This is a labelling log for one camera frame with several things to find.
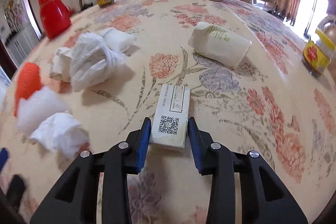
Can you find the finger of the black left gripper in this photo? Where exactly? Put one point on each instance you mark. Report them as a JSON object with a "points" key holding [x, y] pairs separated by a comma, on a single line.
{"points": [[15, 191], [4, 155]]}

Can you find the printed paper cup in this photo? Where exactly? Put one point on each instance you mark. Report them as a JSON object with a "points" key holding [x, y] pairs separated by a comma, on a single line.
{"points": [[60, 65]]}

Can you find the small white QR box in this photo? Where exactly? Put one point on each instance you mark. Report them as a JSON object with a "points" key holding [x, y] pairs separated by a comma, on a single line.
{"points": [[169, 128]]}

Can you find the crushed white paper cup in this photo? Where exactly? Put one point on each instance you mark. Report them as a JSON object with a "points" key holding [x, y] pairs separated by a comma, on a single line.
{"points": [[219, 44]]}

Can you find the white tissue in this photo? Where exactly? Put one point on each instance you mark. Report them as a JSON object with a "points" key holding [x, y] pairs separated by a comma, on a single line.
{"points": [[61, 132]]}

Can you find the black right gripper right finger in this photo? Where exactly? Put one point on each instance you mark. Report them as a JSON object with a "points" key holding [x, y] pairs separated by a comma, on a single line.
{"points": [[264, 197]]}

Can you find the white plastic bag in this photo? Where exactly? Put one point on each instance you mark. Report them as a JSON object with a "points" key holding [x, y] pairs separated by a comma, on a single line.
{"points": [[93, 62]]}

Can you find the red thermos jug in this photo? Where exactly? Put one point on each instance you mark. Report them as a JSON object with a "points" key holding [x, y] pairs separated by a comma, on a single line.
{"points": [[55, 17]]}

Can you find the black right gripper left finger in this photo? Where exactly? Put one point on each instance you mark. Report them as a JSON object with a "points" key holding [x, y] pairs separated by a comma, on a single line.
{"points": [[73, 198]]}

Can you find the white rolled foam piece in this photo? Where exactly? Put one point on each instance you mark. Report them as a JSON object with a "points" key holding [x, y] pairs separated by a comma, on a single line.
{"points": [[117, 40]]}

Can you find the orange foam fruit net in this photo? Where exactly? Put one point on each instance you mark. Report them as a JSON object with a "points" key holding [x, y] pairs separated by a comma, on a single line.
{"points": [[28, 82]]}

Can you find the yellow lid jar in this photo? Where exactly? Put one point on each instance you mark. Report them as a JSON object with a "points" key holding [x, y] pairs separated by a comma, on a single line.
{"points": [[318, 52]]}

